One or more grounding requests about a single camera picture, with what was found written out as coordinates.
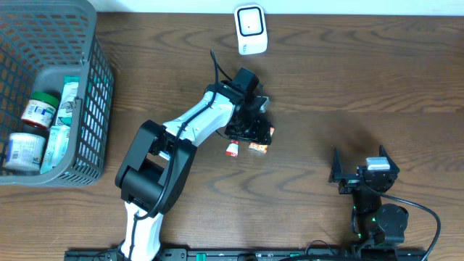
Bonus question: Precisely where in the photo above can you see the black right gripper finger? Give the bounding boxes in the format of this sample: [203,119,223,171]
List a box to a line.
[331,148,343,175]
[379,145,398,169]

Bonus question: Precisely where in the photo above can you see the orange snack packet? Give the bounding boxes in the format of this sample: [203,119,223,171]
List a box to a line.
[249,143,268,154]

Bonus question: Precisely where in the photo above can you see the red stick sachet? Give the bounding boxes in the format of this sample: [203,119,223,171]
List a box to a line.
[226,141,239,157]

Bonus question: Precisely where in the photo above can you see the light green tissue packet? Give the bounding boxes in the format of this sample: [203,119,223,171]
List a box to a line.
[40,125,70,174]

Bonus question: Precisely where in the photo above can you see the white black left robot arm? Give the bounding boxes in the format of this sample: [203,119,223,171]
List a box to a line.
[115,82,271,260]

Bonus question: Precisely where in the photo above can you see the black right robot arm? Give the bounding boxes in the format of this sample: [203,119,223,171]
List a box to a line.
[328,146,409,256]

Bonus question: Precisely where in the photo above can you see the white barcode scanner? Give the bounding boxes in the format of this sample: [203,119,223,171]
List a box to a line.
[234,4,268,56]

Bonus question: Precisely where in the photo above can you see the tall green white packet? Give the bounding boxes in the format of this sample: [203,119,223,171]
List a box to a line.
[54,76,80,127]

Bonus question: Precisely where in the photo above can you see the green lid jar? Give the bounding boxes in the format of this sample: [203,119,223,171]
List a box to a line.
[21,91,59,130]

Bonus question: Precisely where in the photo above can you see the grey plastic mesh basket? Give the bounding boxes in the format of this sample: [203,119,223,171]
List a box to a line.
[1,1,114,187]

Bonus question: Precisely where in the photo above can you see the white tub container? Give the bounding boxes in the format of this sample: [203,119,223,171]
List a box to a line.
[5,133,46,171]

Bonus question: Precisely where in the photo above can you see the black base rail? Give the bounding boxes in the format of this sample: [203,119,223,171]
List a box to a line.
[63,248,425,261]

